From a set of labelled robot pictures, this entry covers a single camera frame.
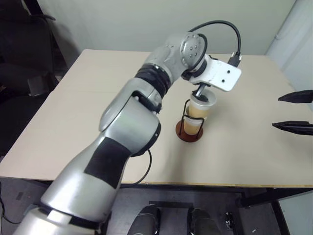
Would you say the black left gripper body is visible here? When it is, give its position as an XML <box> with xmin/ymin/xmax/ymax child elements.
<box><xmin>194</xmin><ymin>82</ymin><xmax>212</xmax><ymax>96</ymax></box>

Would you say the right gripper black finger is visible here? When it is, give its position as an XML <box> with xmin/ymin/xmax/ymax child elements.
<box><xmin>278</xmin><ymin>90</ymin><xmax>313</xmax><ymax>103</ymax></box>
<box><xmin>272</xmin><ymin>120</ymin><xmax>313</xmax><ymax>136</ymax></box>

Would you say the translucent plastic cup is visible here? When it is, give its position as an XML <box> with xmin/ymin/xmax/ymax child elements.
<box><xmin>187</xmin><ymin>91</ymin><xmax>218</xmax><ymax>119</ymax></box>

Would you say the black flat bar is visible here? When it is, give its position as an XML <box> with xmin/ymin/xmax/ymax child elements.
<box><xmin>148</xmin><ymin>201</ymin><xmax>197</xmax><ymax>209</ymax></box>

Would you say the black caster wheel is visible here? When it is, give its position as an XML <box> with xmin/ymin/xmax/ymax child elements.
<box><xmin>224</xmin><ymin>211</ymin><xmax>236</xmax><ymax>228</ymax></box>

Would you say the dark rounded shape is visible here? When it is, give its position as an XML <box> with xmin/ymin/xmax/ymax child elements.
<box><xmin>128</xmin><ymin>205</ymin><xmax>161</xmax><ymax>235</ymax></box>
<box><xmin>190</xmin><ymin>208</ymin><xmax>221</xmax><ymax>235</ymax></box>

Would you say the black office chair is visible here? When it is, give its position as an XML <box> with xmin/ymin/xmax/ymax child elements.
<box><xmin>0</xmin><ymin>0</ymin><xmax>83</xmax><ymax>118</ymax></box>

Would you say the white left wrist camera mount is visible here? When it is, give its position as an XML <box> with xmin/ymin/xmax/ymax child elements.
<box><xmin>189</xmin><ymin>55</ymin><xmax>242</xmax><ymax>93</ymax></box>

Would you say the wooden base wire cup holder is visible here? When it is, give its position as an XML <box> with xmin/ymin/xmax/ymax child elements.
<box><xmin>176</xmin><ymin>98</ymin><xmax>205</xmax><ymax>143</ymax></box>

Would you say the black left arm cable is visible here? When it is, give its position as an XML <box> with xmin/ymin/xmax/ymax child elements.
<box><xmin>132</xmin><ymin>21</ymin><xmax>243</xmax><ymax>185</ymax></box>

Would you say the black table frame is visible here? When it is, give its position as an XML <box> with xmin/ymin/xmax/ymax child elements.
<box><xmin>117</xmin><ymin>184</ymin><xmax>313</xmax><ymax>235</ymax></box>

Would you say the thin black floor cable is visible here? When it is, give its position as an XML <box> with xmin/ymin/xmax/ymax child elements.
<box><xmin>0</xmin><ymin>180</ymin><xmax>24</xmax><ymax>225</ymax></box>

